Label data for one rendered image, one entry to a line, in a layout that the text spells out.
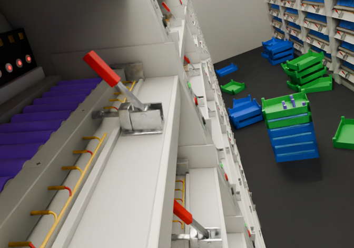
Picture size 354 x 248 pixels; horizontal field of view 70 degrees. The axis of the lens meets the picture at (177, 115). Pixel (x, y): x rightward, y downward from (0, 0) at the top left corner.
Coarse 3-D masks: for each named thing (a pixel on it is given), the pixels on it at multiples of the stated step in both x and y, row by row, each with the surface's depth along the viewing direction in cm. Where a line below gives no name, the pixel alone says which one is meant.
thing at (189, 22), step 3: (186, 6) 165; (189, 15) 166; (189, 18) 167; (189, 21) 167; (189, 24) 168; (192, 24) 168; (198, 39) 173; (198, 42) 173; (198, 45) 174; (201, 48) 175; (201, 51) 176; (207, 66) 181; (210, 75) 184; (216, 90) 189; (219, 99) 192; (225, 117) 199; (231, 132) 208
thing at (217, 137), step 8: (208, 96) 116; (208, 104) 113; (216, 112) 106; (216, 120) 100; (216, 128) 94; (216, 136) 89; (216, 144) 85; (224, 152) 81; (224, 160) 77; (224, 168) 74; (232, 184) 61
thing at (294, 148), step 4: (304, 144) 182; (308, 144) 181; (312, 144) 180; (316, 144) 180; (272, 148) 191; (276, 148) 190; (280, 148) 189; (284, 148) 188; (288, 148) 187; (292, 148) 186; (296, 148) 186; (300, 148) 185; (304, 148) 184; (308, 148) 183; (312, 148) 182; (316, 148) 181; (276, 152) 192; (280, 152) 191; (284, 152) 190; (288, 152) 189
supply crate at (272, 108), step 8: (288, 96) 187; (296, 96) 185; (304, 96) 182; (264, 104) 193; (272, 104) 193; (280, 104) 189; (288, 104) 185; (296, 104) 181; (264, 112) 177; (272, 112) 175; (280, 112) 174; (288, 112) 172; (296, 112) 171; (304, 112) 169; (264, 120) 180
